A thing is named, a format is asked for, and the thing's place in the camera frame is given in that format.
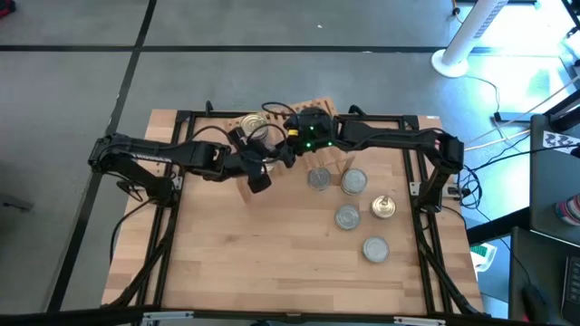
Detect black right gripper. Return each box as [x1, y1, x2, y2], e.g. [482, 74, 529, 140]
[278, 116, 305, 169]

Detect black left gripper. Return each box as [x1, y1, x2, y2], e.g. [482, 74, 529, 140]
[221, 128, 285, 194]

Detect wooden slatted shelf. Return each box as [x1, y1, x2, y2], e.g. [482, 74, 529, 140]
[226, 96, 358, 206]

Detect white green packet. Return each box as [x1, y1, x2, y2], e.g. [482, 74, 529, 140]
[469, 242, 498, 273]

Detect black desk crossbar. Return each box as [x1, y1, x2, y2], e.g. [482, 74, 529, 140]
[465, 206, 531, 245]

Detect grey floor object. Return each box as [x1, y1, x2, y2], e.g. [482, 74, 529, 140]
[0, 193, 35, 213]

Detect dark grey desk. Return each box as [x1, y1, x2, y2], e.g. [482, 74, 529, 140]
[507, 225, 580, 326]
[527, 112, 580, 248]

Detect white fiducial marker sheet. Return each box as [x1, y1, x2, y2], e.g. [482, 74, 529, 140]
[542, 129, 580, 155]

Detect black computer mouse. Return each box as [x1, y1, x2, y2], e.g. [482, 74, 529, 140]
[520, 283, 550, 321]

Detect striped colourful roll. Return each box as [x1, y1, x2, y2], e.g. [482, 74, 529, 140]
[555, 192, 580, 227]

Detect black keyboard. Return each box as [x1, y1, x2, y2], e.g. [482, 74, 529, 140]
[560, 255, 580, 313]

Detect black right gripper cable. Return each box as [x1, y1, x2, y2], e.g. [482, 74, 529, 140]
[261, 101, 296, 120]

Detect black metal table frame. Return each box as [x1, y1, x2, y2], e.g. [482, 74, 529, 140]
[0, 100, 580, 326]

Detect silver metal bracket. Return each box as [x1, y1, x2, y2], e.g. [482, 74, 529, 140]
[392, 315, 448, 326]
[142, 311, 195, 323]

